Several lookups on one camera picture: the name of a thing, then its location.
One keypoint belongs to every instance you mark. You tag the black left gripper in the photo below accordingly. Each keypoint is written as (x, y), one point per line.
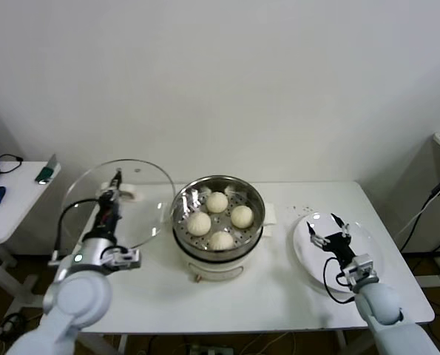
(108, 218)

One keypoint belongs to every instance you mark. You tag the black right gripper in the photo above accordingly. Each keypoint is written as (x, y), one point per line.
(339, 247)

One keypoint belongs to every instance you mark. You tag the round glass pot lid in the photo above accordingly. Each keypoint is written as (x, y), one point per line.
(149, 218)

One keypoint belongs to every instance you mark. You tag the white steamed baozi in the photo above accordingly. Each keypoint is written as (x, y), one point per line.
(220, 240)
(216, 202)
(199, 223)
(242, 217)

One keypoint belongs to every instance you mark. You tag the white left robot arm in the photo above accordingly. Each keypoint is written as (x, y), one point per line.
(79, 296)

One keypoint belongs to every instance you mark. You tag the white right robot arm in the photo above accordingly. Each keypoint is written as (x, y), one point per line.
(378, 307)

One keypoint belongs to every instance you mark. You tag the perforated steel steamer basket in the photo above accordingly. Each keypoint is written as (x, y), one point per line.
(256, 207)

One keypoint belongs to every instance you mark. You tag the white round plate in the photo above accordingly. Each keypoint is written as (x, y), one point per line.
(304, 259)

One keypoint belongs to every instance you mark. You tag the white side table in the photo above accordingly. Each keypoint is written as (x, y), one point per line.
(16, 207)

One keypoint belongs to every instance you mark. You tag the white electric cooker base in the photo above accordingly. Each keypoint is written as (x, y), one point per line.
(212, 271)

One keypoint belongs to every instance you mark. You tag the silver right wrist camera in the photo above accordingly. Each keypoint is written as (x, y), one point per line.
(360, 270)

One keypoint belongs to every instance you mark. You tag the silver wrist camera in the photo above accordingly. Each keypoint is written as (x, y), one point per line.
(125, 259)
(360, 270)

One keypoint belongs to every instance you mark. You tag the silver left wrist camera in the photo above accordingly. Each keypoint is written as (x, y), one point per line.
(125, 259)

